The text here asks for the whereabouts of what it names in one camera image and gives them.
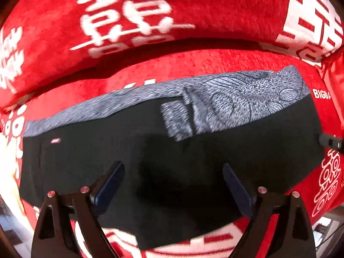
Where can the black pants with grey trim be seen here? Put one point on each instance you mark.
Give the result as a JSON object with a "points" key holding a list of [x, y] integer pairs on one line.
{"points": [[166, 172]]}

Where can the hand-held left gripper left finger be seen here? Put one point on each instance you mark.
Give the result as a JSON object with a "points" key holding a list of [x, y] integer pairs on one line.
{"points": [[107, 190]]}

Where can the folded red printed quilt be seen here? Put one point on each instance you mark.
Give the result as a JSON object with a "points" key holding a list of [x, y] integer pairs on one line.
{"points": [[215, 8]]}

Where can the red printed blanket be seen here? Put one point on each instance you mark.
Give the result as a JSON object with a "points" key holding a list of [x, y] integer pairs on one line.
{"points": [[188, 64]]}

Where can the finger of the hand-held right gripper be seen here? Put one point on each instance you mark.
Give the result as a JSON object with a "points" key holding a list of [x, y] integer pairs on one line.
{"points": [[330, 141]]}

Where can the red patterned pillow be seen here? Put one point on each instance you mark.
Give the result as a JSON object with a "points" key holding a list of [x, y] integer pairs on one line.
{"points": [[334, 80]]}

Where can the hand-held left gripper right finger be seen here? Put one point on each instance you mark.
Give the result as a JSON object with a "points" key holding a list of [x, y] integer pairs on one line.
{"points": [[237, 193]]}

